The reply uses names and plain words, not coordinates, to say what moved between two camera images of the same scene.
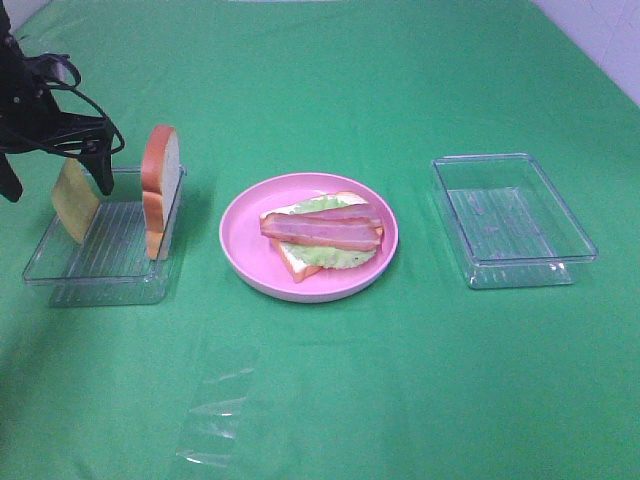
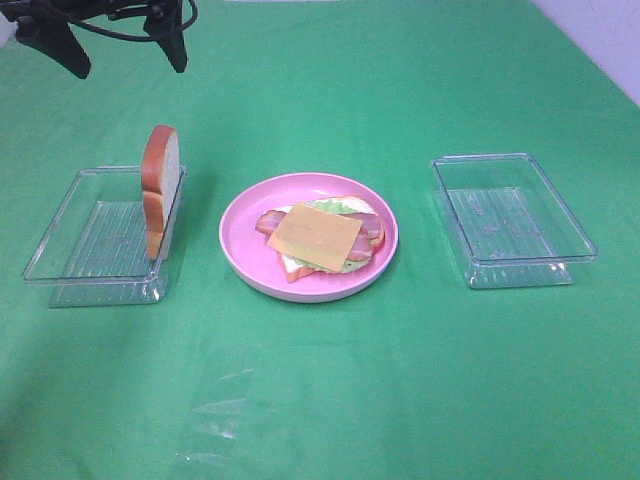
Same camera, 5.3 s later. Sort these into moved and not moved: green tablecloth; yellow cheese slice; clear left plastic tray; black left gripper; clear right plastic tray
Moved: yellow cheese slice; black left gripper
Not moved: green tablecloth; clear left plastic tray; clear right plastic tray
